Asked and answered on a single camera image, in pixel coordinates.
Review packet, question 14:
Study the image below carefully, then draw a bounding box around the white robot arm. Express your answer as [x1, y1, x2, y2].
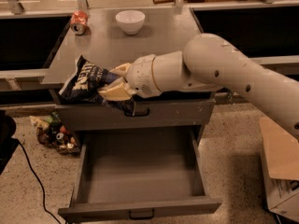
[98, 34, 299, 138]

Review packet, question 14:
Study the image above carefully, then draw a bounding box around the black device at left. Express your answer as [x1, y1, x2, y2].
[0, 110, 19, 174]

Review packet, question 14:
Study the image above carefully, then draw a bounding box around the grey drawer cabinet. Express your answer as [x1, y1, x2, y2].
[40, 6, 224, 224]

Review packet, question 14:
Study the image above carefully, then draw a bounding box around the white bowl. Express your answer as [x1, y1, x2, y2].
[115, 10, 146, 35]

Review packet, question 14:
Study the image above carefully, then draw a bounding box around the cardboard box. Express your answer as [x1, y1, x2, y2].
[259, 118, 299, 222]

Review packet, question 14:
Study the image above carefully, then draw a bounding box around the orange soda can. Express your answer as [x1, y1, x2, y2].
[70, 10, 88, 35]

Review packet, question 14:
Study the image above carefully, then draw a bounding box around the blue chip bag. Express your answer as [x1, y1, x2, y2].
[59, 56, 135, 115]

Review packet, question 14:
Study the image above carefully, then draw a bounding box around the open grey lower drawer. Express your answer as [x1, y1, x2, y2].
[58, 126, 221, 224]

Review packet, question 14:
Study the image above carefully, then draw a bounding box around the closed grey upper drawer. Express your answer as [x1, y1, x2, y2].
[56, 99, 215, 131]

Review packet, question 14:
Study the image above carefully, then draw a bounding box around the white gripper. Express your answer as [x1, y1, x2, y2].
[97, 54, 162, 101]

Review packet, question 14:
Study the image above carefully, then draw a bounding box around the pile of snack bags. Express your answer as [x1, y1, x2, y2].
[30, 112, 80, 156]

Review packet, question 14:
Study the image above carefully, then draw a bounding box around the black cable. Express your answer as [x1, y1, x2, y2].
[17, 139, 64, 224]

